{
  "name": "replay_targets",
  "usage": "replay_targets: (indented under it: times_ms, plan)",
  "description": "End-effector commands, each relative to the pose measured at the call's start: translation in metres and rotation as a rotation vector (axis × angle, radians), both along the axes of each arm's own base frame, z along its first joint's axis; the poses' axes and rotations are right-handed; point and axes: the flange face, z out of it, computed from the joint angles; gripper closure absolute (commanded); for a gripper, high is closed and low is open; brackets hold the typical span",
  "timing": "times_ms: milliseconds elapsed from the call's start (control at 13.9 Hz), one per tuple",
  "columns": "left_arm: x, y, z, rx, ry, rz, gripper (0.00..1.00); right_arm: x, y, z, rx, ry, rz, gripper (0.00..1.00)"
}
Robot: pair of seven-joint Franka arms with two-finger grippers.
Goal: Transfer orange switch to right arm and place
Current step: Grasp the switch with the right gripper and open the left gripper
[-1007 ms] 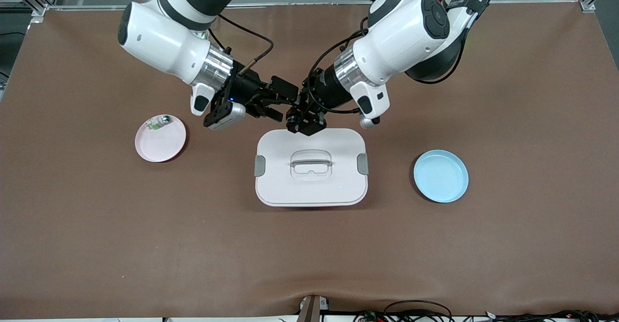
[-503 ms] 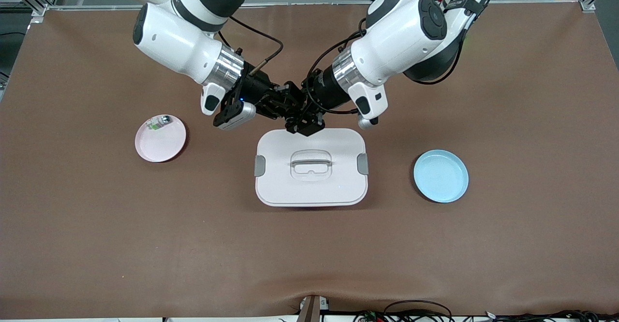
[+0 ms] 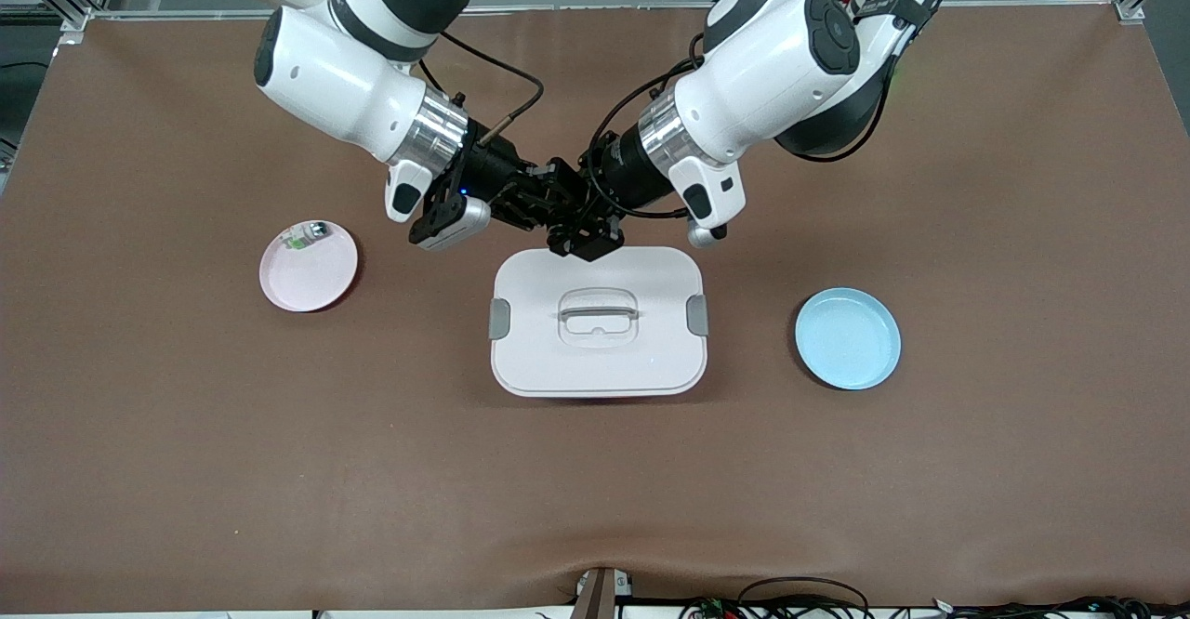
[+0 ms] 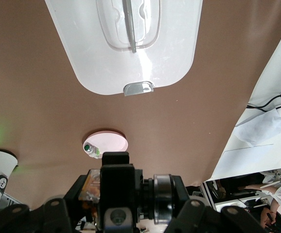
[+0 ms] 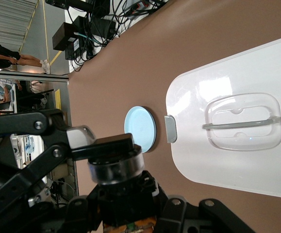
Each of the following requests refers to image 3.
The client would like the white lidded storage box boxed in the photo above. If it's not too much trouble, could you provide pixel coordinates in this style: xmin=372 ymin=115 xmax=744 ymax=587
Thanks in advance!
xmin=489 ymin=246 xmax=709 ymax=399

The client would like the pink round plate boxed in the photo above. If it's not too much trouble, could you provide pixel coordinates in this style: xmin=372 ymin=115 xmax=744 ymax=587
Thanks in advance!
xmin=259 ymin=220 xmax=359 ymax=313

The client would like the brown table mat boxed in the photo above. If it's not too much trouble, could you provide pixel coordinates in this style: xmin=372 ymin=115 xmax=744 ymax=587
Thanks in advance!
xmin=0 ymin=1 xmax=1190 ymax=615

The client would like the light blue round plate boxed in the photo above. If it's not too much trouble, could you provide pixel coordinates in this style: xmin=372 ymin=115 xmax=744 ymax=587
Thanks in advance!
xmin=795 ymin=287 xmax=902 ymax=391

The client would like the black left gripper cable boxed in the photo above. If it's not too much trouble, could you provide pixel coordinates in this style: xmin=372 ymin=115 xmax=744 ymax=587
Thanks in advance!
xmin=581 ymin=35 xmax=709 ymax=220

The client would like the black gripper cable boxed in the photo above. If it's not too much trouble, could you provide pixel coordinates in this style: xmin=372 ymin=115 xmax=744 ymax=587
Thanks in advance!
xmin=435 ymin=32 xmax=545 ymax=141
xmin=581 ymin=35 xmax=709 ymax=220

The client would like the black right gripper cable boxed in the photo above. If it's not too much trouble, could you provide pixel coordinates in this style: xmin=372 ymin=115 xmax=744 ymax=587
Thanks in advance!
xmin=435 ymin=32 xmax=545 ymax=141

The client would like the metal table edge bracket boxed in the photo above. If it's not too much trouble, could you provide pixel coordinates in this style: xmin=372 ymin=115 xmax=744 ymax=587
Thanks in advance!
xmin=572 ymin=566 xmax=635 ymax=619

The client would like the black cable loop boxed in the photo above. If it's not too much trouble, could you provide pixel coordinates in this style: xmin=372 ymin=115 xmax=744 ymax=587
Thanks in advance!
xmin=737 ymin=576 xmax=872 ymax=619

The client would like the black cable bundle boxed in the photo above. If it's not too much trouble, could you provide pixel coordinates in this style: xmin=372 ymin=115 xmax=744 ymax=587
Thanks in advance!
xmin=930 ymin=594 xmax=1190 ymax=619

